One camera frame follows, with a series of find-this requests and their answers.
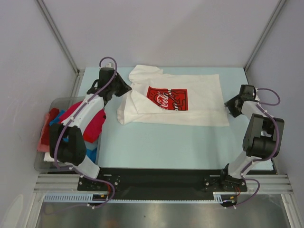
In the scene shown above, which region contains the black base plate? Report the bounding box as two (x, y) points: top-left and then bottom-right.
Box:
(77, 168), (247, 199)

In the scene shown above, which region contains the aluminium frame post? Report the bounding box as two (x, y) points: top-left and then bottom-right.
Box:
(35, 0), (84, 97)
(243, 0), (289, 73)

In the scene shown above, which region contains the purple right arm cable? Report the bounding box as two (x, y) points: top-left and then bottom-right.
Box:
(223, 88), (282, 209)

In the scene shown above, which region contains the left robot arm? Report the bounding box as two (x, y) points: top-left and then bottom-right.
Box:
(49, 67), (132, 190)

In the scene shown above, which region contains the magenta t-shirt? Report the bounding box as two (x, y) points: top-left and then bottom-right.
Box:
(57, 101), (106, 143)

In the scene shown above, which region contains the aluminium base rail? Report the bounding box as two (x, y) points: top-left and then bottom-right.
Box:
(33, 174), (304, 228)

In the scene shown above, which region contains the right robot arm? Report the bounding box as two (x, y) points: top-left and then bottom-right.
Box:
(219, 85), (285, 191)

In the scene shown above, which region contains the left aluminium frame post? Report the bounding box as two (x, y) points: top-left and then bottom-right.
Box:
(35, 0), (84, 97)

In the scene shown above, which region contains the white t-shirt with red print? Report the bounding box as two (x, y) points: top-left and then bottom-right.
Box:
(117, 65), (229, 127)

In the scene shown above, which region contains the white folded t-shirt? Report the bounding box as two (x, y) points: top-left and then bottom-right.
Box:
(43, 152), (55, 162)

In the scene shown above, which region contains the right aluminium frame post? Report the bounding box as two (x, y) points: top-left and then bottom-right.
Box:
(243, 0), (289, 73)

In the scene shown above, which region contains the white slotted cable duct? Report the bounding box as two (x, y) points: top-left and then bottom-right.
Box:
(43, 193), (236, 204)

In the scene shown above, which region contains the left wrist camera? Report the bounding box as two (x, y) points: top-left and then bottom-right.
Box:
(105, 62), (115, 68)

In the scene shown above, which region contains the pink folded t-shirt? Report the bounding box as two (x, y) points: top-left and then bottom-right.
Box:
(37, 128), (49, 152)

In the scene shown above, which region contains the dark red folded t-shirt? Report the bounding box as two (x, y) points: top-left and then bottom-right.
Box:
(40, 108), (59, 146)

